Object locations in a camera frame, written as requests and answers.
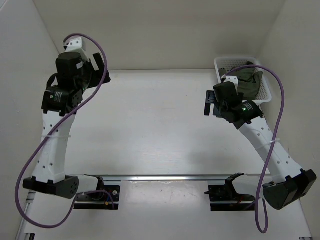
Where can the aluminium table frame rail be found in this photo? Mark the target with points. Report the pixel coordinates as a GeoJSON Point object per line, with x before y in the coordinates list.
{"type": "Point", "coordinates": [153, 208]}

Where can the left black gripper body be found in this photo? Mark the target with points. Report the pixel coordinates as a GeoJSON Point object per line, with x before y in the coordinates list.
{"type": "Point", "coordinates": [82, 80]}

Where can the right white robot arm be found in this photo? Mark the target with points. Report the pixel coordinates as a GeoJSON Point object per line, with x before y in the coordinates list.
{"type": "Point", "coordinates": [289, 181]}

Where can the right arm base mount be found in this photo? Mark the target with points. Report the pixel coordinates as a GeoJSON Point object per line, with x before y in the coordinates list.
{"type": "Point", "coordinates": [225, 198]}

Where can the olive green shorts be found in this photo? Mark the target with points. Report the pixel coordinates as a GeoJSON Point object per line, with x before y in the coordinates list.
{"type": "Point", "coordinates": [250, 80]}

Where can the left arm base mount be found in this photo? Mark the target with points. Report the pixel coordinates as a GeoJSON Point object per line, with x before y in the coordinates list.
{"type": "Point", "coordinates": [108, 199]}

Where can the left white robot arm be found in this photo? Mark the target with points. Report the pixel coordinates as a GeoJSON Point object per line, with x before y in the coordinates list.
{"type": "Point", "coordinates": [62, 100]}

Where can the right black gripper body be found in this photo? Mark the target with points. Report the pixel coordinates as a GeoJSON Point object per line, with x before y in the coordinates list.
{"type": "Point", "coordinates": [224, 108]}

